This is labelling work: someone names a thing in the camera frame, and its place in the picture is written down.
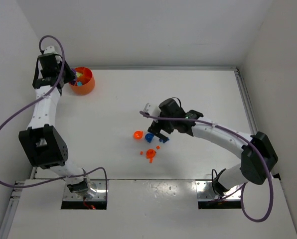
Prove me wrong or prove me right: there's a blue rounded lego piece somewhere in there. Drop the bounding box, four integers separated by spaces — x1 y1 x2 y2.
145 133 154 143

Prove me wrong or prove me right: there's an orange round lego piece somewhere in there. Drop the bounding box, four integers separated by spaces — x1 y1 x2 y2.
133 130 144 140
146 149 156 159

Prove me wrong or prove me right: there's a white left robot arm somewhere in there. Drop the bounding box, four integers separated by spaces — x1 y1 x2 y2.
18 52 94 198

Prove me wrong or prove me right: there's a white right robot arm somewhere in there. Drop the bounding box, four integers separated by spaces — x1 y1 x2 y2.
144 98 278 197

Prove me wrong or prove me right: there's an orange divided round container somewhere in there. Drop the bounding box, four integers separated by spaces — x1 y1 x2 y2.
69 67 95 95

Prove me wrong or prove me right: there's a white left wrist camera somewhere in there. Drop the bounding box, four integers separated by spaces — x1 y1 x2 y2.
41 46 58 56

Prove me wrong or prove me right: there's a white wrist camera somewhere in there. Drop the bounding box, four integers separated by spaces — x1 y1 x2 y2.
41 46 58 56
143 103 151 115

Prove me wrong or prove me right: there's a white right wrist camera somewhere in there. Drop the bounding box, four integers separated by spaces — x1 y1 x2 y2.
143 103 151 115

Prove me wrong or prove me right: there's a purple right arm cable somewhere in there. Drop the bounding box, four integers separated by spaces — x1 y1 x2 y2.
139 111 274 222

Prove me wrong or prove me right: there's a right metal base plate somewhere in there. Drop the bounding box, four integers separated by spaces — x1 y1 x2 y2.
195 180 241 202

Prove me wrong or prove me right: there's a metal base plate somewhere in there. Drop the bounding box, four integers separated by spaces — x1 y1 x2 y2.
195 180 241 202
63 179 108 202

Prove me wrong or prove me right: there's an aluminium table frame rail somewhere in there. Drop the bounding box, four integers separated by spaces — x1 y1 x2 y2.
234 68 258 134

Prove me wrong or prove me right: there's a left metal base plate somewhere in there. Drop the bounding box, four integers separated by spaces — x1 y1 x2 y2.
63 179 108 202

